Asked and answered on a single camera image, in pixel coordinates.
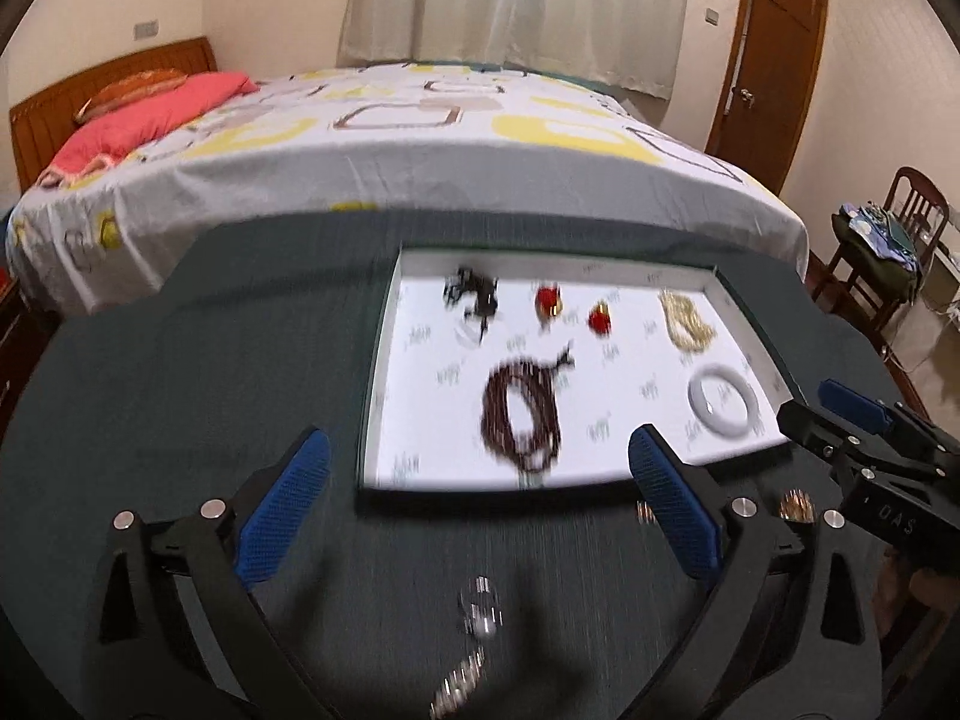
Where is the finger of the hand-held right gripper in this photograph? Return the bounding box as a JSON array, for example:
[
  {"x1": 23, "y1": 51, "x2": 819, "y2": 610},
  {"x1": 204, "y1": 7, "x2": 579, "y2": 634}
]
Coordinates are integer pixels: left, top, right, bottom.
[
  {"x1": 776, "y1": 399, "x2": 940, "y2": 482},
  {"x1": 817, "y1": 379, "x2": 960, "y2": 460}
]

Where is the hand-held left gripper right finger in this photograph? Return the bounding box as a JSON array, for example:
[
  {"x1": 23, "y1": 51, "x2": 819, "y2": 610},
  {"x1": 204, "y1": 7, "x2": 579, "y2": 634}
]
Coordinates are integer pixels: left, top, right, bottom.
[{"x1": 626, "y1": 424, "x2": 886, "y2": 720}]

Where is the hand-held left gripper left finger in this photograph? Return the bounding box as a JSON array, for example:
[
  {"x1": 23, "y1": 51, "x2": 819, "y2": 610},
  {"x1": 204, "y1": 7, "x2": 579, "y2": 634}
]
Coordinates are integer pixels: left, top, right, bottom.
[{"x1": 90, "y1": 426, "x2": 335, "y2": 720}]

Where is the white jade bangle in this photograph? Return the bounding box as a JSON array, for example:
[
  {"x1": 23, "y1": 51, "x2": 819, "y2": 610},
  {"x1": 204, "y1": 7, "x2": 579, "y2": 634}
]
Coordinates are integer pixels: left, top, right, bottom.
[{"x1": 688, "y1": 364, "x2": 773, "y2": 437}]

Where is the shallow white-lined tray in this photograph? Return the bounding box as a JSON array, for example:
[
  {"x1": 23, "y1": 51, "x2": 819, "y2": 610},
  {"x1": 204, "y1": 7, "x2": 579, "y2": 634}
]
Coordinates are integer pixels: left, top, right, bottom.
[{"x1": 354, "y1": 242, "x2": 796, "y2": 515}]

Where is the dark red bead bracelet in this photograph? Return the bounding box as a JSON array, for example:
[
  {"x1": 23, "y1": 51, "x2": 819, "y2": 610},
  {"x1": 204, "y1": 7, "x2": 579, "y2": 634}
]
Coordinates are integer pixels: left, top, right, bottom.
[{"x1": 480, "y1": 341, "x2": 578, "y2": 475}]

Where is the flower rhinestone brooch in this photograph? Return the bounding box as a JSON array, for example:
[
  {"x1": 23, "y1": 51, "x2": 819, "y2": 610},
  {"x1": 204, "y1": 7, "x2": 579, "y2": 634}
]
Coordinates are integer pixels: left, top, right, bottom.
[{"x1": 456, "y1": 574, "x2": 505, "y2": 640}]

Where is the silver chain pearl necklace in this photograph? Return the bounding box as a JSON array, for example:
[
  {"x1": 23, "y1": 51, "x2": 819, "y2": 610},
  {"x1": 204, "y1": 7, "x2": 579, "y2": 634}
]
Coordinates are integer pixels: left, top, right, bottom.
[{"x1": 427, "y1": 651, "x2": 494, "y2": 720}]

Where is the black bead ornament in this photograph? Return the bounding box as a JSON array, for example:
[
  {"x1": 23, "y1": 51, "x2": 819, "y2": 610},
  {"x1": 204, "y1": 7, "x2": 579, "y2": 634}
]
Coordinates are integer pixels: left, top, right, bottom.
[{"x1": 442, "y1": 266, "x2": 500, "y2": 340}]

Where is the pile of clothes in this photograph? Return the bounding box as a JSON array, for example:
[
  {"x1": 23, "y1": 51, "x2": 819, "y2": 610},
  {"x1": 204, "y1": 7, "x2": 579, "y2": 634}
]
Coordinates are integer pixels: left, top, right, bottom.
[{"x1": 831, "y1": 201, "x2": 931, "y2": 305}]

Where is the dark wooden chair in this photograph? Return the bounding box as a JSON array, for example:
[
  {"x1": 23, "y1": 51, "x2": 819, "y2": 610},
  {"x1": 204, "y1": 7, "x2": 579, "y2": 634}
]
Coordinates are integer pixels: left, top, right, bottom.
[{"x1": 814, "y1": 166, "x2": 952, "y2": 323}]

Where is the dark wooden nightstand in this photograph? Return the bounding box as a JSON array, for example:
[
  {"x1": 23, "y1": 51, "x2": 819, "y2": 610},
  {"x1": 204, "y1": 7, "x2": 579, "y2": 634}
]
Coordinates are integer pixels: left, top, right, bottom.
[{"x1": 0, "y1": 277, "x2": 47, "y2": 421}]

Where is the bed with patterned sheet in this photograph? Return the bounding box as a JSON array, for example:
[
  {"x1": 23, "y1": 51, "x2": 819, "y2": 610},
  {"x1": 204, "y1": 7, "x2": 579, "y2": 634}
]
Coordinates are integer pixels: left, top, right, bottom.
[{"x1": 4, "y1": 64, "x2": 811, "y2": 316}]

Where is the brown wooden door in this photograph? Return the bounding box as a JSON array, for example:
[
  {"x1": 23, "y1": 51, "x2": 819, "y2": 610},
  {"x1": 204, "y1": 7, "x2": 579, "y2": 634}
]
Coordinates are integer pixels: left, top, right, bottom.
[{"x1": 705, "y1": 0, "x2": 832, "y2": 188}]

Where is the pink pillow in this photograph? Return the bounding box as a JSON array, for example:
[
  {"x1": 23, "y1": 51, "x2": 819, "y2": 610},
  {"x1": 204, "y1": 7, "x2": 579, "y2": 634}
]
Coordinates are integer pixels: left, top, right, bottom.
[{"x1": 37, "y1": 71, "x2": 260, "y2": 188}]

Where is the orange pillow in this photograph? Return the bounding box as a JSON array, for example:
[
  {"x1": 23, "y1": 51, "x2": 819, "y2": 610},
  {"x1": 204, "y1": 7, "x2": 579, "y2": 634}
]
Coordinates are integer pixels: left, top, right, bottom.
[{"x1": 73, "y1": 67, "x2": 188, "y2": 123}]

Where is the wooden headboard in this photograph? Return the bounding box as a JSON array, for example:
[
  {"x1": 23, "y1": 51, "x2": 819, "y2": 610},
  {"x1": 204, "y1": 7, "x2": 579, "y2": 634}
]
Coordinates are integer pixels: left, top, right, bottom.
[{"x1": 9, "y1": 36, "x2": 218, "y2": 192}]

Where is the striped white curtain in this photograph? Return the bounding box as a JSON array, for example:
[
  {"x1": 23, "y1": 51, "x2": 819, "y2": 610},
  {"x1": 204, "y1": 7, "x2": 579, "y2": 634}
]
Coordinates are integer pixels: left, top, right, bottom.
[{"x1": 336, "y1": 0, "x2": 695, "y2": 100}]

